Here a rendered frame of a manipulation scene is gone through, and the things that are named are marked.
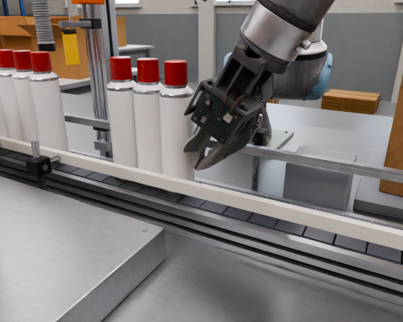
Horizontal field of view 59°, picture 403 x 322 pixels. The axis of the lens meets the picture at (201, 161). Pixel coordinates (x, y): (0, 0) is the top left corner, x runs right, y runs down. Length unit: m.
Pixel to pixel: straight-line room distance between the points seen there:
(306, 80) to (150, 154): 0.47
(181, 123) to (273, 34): 0.19
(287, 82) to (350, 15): 5.06
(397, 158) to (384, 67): 5.25
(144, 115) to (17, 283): 0.28
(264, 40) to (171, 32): 6.68
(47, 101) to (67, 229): 0.29
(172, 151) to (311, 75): 0.47
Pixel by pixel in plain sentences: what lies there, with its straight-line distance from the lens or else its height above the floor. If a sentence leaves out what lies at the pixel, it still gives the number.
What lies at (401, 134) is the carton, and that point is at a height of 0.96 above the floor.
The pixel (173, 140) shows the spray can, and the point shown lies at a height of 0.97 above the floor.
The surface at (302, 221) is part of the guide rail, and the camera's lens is 0.48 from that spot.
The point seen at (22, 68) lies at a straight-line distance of 0.76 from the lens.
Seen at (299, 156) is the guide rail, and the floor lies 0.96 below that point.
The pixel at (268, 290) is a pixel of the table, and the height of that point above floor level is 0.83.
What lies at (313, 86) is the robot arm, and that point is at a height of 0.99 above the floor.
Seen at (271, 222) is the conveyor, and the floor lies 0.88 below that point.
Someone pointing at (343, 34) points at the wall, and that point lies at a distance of 5.96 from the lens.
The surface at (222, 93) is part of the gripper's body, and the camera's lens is 0.43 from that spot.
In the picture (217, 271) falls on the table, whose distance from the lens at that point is 0.50.
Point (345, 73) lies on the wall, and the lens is 5.99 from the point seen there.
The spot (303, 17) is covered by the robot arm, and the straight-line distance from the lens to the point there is 0.42.
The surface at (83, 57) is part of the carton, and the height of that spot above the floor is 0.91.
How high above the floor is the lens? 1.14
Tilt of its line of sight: 22 degrees down
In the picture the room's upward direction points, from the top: straight up
